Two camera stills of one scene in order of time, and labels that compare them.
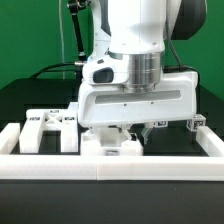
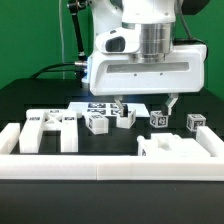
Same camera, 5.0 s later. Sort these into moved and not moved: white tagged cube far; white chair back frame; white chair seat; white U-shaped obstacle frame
Moved: white chair seat
Not moved: white U-shaped obstacle frame; white tagged cube far; white chair back frame
